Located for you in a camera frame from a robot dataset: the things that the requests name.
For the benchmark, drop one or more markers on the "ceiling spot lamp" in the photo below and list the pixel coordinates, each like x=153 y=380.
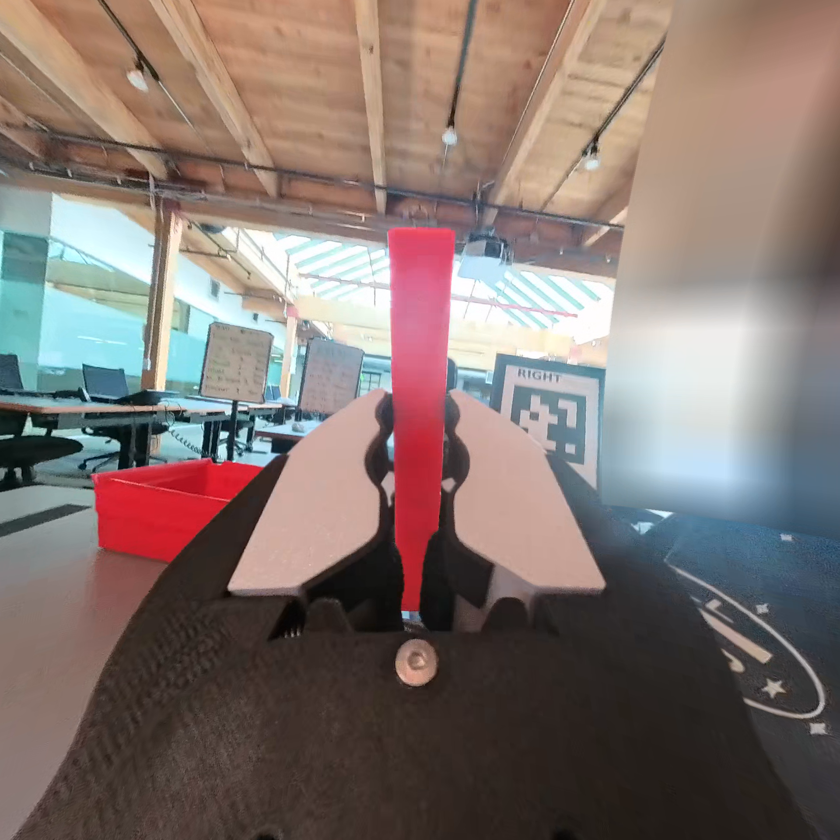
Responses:
x=137 y=77
x=449 y=136
x=592 y=158

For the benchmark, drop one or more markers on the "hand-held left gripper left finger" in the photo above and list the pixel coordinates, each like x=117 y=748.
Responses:
x=315 y=512

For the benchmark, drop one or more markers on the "red plastic bin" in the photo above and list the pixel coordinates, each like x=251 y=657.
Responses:
x=151 y=518

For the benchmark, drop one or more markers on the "black office chair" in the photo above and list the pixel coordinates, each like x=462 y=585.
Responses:
x=108 y=387
x=33 y=453

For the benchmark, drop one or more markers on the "long wooden office desk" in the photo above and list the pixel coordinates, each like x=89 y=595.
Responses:
x=85 y=410

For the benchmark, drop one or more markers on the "red plastic stick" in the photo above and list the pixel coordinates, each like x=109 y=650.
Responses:
x=420 y=361

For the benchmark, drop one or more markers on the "wooden support post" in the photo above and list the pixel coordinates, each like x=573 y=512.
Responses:
x=161 y=295

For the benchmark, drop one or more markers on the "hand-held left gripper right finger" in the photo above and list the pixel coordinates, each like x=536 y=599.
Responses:
x=518 y=518

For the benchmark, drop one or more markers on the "ceiling projector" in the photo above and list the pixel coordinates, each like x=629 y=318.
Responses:
x=484 y=256

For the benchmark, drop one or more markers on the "whiteboard on stand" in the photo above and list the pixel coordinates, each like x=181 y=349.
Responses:
x=330 y=377
x=236 y=361

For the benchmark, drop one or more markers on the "framed marker sign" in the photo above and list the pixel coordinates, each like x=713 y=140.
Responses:
x=548 y=420

